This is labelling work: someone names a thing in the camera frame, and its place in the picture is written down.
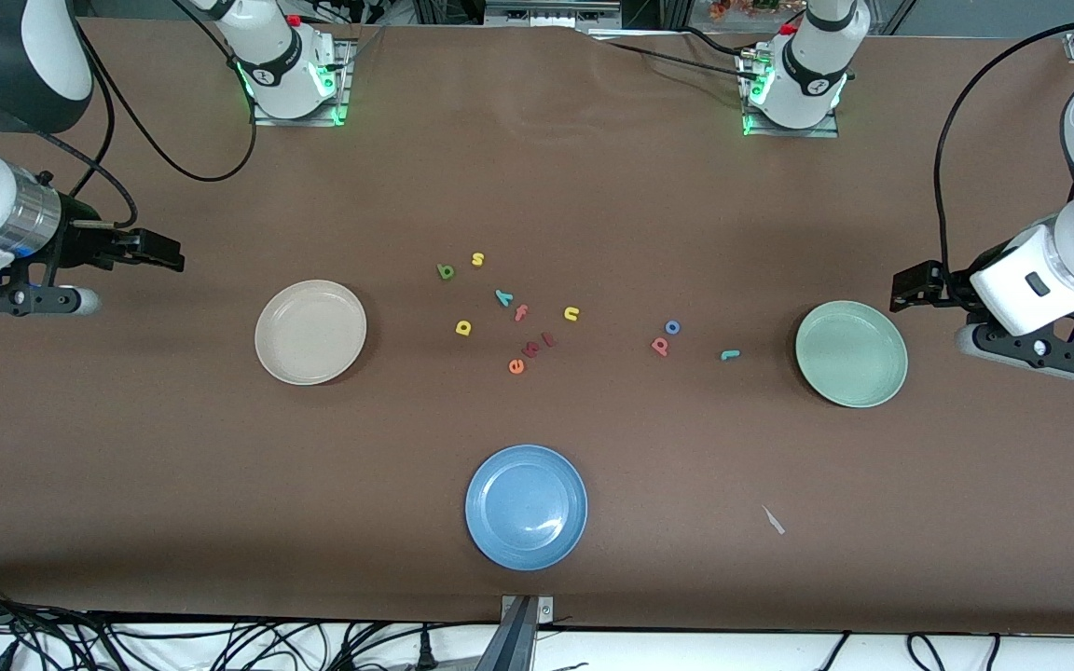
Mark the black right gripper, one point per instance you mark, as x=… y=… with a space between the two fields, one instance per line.
x=82 y=244

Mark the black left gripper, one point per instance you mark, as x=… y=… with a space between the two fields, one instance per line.
x=956 y=284

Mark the pink letter p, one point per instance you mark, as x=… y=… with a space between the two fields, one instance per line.
x=659 y=347

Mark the pale green round plate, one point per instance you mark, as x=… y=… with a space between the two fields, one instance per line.
x=851 y=354

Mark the beige round plate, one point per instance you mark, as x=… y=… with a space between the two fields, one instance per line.
x=310 y=333

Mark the brown table cover sheet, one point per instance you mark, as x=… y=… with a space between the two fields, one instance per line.
x=127 y=466

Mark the white paper scrap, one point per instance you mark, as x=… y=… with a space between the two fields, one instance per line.
x=773 y=520

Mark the orange leafy object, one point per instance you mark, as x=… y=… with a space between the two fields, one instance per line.
x=742 y=7

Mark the blue round plate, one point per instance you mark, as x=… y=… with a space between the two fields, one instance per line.
x=526 y=507

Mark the black power plug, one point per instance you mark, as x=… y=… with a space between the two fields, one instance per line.
x=425 y=652

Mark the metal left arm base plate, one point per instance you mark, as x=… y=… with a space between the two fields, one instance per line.
x=826 y=132

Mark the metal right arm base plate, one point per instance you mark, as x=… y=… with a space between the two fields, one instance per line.
x=345 y=84

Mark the aluminium frame bar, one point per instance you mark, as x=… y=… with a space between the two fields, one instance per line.
x=551 y=11

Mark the metal table edge bracket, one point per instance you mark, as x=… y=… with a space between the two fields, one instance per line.
x=523 y=620

